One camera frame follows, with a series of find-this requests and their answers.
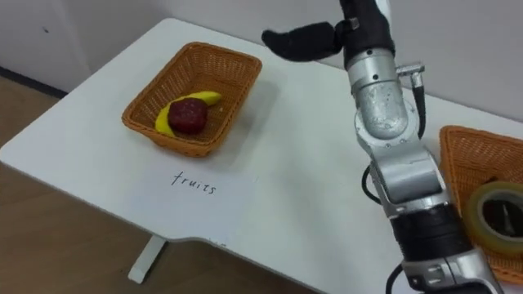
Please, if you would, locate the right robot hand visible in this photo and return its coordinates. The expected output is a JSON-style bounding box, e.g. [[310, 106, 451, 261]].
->
[[261, 0, 396, 69]]

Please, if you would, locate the orange wicker basket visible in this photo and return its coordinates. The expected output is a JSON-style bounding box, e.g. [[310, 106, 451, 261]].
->
[[439, 125, 523, 286], [121, 41, 263, 158]]

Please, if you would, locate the yellow banana soft toy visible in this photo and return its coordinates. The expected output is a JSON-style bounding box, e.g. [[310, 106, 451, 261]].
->
[[154, 91, 223, 138]]

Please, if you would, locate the red strawberry soft toy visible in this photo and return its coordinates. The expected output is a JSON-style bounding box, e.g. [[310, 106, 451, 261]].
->
[[168, 97, 209, 136]]

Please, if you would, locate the white desk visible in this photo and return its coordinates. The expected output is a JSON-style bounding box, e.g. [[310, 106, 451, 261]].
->
[[0, 17, 523, 294]]

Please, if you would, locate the clear tape roll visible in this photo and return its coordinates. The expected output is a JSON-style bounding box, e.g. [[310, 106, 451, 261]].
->
[[462, 180, 523, 256]]

